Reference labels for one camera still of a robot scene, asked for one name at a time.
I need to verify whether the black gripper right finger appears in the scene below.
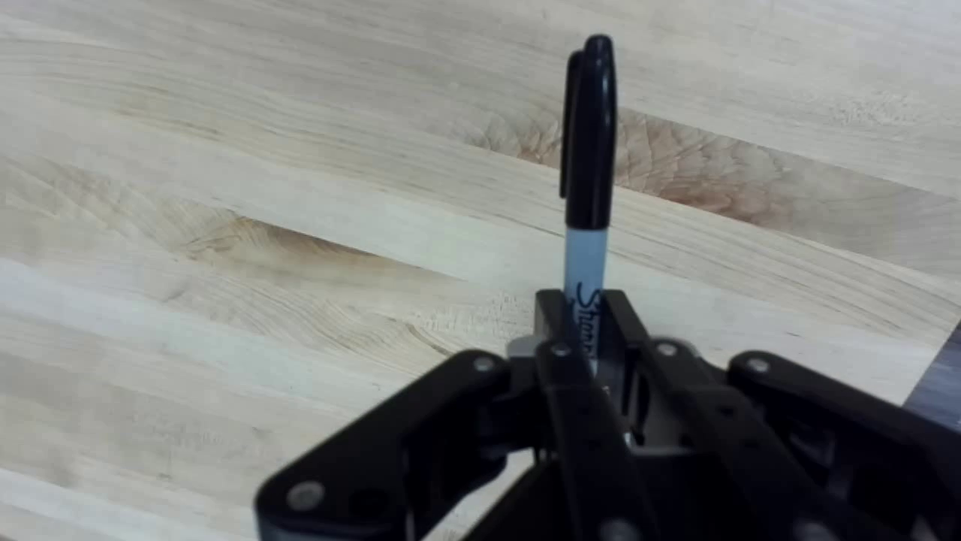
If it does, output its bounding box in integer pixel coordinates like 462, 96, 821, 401
601, 291, 961, 541

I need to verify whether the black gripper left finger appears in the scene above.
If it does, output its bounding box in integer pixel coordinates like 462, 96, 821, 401
251, 287, 643, 541

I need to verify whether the black sharpie marker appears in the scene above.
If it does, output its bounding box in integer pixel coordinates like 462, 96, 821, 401
560, 32, 617, 359

